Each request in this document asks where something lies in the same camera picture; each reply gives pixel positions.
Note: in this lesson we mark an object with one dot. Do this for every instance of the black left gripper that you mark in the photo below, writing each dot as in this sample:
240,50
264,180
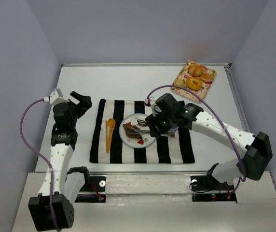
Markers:
79,106

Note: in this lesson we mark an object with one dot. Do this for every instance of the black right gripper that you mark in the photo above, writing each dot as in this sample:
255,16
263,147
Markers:
153,126

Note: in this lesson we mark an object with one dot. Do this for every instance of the glazed bagel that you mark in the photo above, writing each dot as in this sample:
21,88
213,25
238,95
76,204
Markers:
194,83

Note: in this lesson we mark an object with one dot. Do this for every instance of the brown chocolate bread slice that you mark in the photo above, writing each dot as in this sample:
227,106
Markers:
131,131

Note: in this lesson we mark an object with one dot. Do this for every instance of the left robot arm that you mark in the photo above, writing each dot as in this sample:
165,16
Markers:
53,207

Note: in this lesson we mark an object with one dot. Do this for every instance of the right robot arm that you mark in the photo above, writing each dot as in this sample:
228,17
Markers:
253,152

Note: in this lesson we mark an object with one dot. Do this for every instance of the purple cup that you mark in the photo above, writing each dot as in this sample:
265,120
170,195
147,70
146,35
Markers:
174,128

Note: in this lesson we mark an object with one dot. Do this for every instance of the small pale round bun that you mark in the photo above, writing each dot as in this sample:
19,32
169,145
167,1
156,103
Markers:
179,82

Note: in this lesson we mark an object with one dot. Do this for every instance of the watermelon pattern plate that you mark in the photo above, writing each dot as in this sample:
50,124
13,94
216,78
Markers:
135,140

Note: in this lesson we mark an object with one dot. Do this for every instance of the orange plastic knife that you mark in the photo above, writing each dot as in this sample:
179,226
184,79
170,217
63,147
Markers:
107,132

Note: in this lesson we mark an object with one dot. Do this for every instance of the orange plastic spoon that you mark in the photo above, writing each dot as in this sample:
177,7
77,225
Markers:
111,123

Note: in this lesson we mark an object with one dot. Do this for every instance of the orange plastic fork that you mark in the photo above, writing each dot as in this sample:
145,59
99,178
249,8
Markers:
110,134

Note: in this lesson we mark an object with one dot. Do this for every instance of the striped round bun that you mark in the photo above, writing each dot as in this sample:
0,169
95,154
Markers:
196,69

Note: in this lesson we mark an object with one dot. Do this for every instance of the cream sandwich bun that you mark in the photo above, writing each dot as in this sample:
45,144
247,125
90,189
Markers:
207,78

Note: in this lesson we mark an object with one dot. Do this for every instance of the black white striped placemat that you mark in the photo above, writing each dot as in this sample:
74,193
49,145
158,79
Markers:
111,144

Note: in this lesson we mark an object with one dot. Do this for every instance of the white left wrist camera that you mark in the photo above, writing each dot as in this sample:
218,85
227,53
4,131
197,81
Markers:
55,97

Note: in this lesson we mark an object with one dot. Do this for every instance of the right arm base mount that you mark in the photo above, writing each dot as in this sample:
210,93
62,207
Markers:
206,188

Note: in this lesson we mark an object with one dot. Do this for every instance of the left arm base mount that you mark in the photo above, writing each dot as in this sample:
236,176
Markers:
83,187

